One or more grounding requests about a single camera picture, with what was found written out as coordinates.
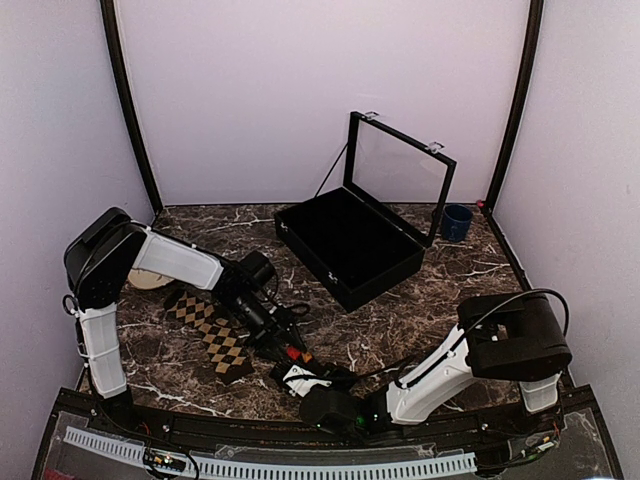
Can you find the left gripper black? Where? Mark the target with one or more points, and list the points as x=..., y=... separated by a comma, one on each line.
x=275, y=325

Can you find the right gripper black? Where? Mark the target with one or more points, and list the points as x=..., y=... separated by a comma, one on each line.
x=280, y=376

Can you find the red orange argyle sock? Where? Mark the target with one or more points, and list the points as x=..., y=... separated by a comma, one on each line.
x=295, y=360

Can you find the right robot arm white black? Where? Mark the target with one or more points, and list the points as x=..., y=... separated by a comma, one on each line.
x=512, y=337

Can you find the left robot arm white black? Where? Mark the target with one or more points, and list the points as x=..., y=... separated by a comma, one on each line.
x=99, y=261

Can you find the tan brown argyle sock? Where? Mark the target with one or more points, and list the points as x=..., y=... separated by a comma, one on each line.
x=226, y=350

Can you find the black display case box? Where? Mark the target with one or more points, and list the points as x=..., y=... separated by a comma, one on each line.
x=369, y=234

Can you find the beige round plate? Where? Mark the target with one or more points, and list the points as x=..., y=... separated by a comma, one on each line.
x=146, y=280

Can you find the blue mug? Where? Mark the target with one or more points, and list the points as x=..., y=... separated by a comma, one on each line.
x=456, y=222

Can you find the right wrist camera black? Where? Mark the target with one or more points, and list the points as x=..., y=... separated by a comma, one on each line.
x=330, y=410

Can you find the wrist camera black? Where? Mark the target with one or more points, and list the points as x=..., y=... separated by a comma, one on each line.
x=330, y=410
x=259, y=269

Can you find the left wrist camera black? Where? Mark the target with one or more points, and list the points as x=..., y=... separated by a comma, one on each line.
x=259, y=269

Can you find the white slotted cable duct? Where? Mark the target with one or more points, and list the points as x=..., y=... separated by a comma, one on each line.
x=242, y=463

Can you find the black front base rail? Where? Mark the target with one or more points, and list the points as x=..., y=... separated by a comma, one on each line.
x=573, y=443

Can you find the left black frame post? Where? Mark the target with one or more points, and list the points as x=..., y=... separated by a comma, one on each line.
x=128, y=109

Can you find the black frame post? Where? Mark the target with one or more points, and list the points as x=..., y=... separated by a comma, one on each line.
x=128, y=109
x=530, y=44

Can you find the right black frame post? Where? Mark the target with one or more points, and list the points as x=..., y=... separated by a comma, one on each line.
x=530, y=44

